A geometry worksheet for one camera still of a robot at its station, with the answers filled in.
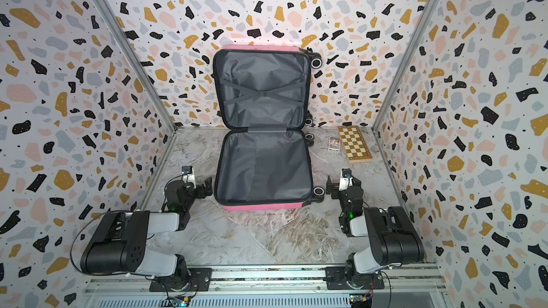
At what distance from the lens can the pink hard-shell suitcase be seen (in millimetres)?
918

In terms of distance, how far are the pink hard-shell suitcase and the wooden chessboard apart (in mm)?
189

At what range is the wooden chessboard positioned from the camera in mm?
1088
